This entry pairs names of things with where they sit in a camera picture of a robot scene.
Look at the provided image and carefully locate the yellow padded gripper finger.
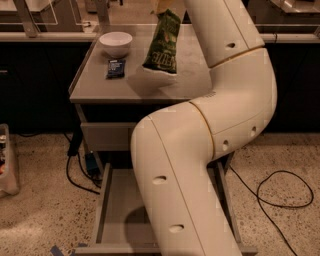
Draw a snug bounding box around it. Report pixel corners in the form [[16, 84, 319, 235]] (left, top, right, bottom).
[[150, 0, 175, 14]]

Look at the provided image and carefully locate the green jalapeno chip bag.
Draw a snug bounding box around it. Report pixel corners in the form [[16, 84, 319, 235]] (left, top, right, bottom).
[[143, 9, 181, 74]]

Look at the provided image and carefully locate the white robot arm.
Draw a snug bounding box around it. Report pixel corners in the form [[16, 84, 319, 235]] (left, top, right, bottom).
[[131, 0, 277, 256]]

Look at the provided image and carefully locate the grey drawer cabinet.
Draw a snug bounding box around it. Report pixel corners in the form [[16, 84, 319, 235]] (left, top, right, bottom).
[[70, 24, 212, 169]]

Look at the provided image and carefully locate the grey top drawer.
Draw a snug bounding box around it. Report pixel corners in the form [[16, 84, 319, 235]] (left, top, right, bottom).
[[81, 122, 136, 151]]

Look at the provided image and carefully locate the open grey middle drawer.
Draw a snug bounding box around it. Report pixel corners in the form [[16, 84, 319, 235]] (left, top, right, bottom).
[[75, 159, 259, 256]]

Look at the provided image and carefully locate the white bowl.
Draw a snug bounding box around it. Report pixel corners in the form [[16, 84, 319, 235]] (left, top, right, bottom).
[[99, 32, 133, 58]]

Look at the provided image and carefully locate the dark blue snack packet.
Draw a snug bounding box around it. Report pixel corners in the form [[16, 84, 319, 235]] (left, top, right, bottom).
[[106, 59, 126, 79]]

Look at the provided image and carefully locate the blue power box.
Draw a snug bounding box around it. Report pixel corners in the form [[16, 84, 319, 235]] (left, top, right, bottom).
[[85, 153, 100, 175]]

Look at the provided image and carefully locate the blue floor tape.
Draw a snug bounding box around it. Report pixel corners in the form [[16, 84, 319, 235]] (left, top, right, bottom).
[[50, 243, 88, 256]]

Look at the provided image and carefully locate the black floor cable left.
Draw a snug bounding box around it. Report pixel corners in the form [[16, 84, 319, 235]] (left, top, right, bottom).
[[63, 133, 103, 196]]

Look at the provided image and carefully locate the black floor cable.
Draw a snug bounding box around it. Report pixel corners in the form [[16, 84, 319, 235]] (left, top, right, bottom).
[[229, 165, 315, 256], [63, 133, 103, 196]]

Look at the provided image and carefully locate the black floor cable right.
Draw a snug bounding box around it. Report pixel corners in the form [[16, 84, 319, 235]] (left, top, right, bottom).
[[229, 165, 315, 256]]

